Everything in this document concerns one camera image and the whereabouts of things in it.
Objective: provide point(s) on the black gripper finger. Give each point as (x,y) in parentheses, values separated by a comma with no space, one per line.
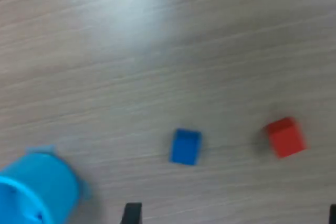
(333,214)
(132,213)

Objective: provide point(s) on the red cube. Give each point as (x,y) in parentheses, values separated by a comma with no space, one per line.
(286,138)

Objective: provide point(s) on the blue cup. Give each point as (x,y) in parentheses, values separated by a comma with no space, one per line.
(36,187)

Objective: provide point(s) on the blue cube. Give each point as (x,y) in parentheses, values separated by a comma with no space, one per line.
(185,147)

